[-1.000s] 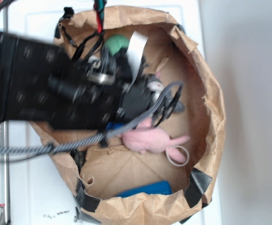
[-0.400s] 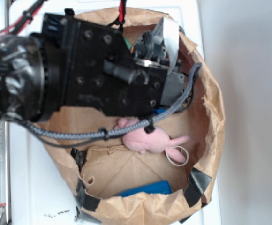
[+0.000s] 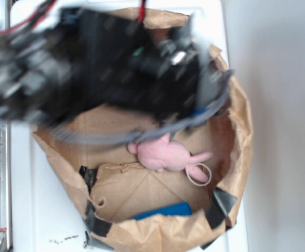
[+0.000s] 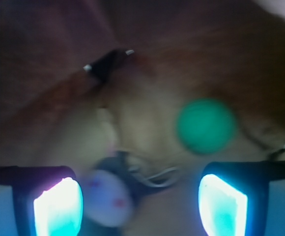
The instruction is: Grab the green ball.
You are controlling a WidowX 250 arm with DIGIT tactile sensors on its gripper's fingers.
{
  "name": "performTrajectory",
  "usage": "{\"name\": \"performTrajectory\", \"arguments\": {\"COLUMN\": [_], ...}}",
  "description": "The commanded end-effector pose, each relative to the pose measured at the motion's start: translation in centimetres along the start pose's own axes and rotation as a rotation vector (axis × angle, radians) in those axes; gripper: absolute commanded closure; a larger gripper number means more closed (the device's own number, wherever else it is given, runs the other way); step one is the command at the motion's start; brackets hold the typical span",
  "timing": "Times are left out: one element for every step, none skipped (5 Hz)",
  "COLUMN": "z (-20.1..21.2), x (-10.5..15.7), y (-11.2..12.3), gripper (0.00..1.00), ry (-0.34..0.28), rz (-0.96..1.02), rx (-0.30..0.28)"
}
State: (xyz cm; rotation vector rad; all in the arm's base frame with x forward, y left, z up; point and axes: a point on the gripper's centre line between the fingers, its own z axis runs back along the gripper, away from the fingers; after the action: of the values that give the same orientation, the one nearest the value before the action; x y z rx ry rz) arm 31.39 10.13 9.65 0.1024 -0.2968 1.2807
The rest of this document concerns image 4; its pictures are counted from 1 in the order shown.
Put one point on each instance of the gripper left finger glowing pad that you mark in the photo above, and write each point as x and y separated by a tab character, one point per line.
40	201

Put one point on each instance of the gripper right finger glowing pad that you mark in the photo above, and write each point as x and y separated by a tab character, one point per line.
243	198

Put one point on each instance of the grey plush bunny toy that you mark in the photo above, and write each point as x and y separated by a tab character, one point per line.
116	185

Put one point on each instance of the green textured ball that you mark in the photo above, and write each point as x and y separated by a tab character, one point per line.
206	125

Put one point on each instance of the brown paper bag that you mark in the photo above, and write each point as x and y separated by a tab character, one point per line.
77	76

